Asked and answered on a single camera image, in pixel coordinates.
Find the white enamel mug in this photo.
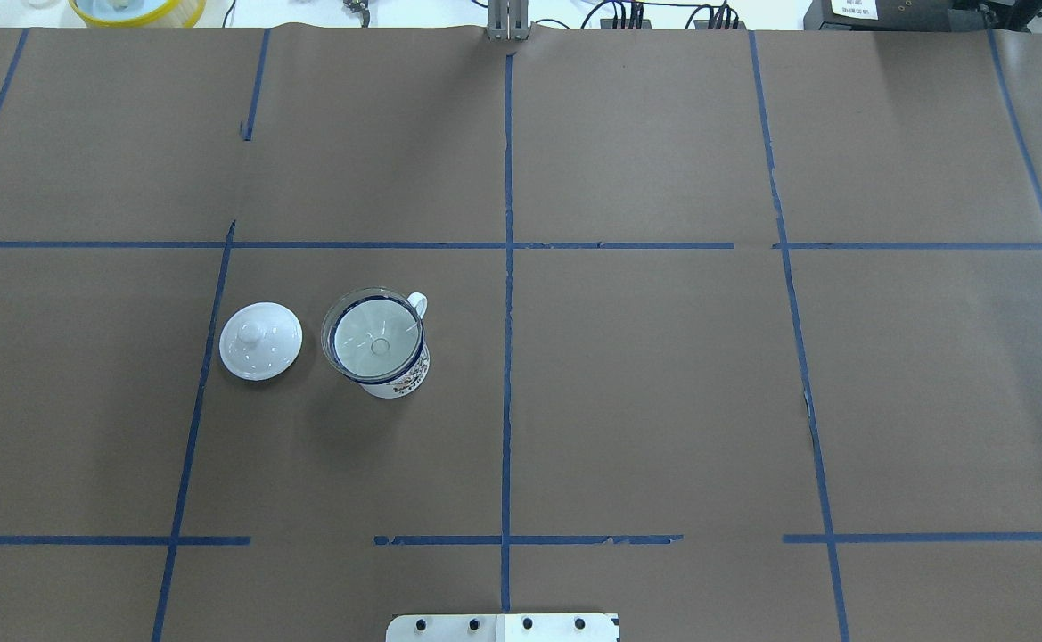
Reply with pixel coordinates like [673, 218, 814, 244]
[332, 291, 432, 399]

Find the clear glass funnel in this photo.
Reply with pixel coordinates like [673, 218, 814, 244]
[320, 286, 426, 386]

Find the aluminium frame post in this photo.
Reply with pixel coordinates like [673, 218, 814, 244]
[483, 0, 532, 42]

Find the yellow rimmed bowl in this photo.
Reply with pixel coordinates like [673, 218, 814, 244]
[68, 1, 207, 29]

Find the black desktop computer box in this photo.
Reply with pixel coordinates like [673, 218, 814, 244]
[802, 1, 1042, 33]

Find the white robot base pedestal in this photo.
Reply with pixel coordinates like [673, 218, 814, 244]
[384, 613, 621, 641]

